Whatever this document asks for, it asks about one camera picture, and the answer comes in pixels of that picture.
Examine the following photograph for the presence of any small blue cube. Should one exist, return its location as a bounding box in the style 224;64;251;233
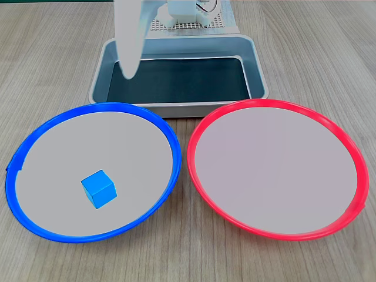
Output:
80;169;118;210

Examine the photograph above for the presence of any red-rimmed white plate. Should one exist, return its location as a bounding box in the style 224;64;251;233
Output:
186;98;370;243

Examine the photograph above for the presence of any steel tray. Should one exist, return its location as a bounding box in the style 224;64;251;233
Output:
88;33;270;119

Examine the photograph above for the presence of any blue-rimmed white plate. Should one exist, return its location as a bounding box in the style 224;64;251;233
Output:
5;102;183;244

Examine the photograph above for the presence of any black tray mat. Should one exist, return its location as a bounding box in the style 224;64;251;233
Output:
106;56;252;105

